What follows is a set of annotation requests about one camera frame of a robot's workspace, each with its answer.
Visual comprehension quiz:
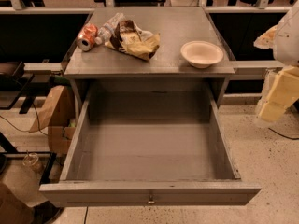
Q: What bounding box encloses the grey top drawer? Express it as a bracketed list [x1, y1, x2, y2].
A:
[40, 82, 261, 206]

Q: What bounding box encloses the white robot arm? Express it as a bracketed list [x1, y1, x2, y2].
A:
[253, 1, 299, 127]

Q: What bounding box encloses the brass top drawer knob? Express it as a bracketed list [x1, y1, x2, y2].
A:
[147, 195, 156, 205]

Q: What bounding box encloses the white bowl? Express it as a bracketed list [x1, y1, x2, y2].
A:
[180, 41, 224, 68]

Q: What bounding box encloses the grey wooden cabinet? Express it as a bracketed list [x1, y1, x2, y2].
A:
[64, 7, 235, 113]

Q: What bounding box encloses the crumpled yellow chip bag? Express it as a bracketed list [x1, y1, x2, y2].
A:
[105, 20, 160, 61]

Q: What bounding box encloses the clear plastic water bottle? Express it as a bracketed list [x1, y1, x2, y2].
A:
[95, 13, 125, 45]

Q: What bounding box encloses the orange soda can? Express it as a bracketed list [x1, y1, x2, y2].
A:
[77, 23, 98, 51]

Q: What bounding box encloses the brown cardboard box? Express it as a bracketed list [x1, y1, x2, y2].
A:
[29, 86, 75, 154]

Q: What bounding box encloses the clear glass jar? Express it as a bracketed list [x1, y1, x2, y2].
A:
[22, 153, 44, 173]

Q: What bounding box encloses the black metal stand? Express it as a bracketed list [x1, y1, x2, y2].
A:
[0, 62, 57, 185]

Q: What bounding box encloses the black shoe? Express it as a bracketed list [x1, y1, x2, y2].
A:
[32, 201, 63, 224]

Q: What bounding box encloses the brown trouser leg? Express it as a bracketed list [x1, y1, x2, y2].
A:
[0, 183, 34, 224]

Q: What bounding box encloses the black floor cable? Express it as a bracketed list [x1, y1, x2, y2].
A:
[0, 103, 50, 138]

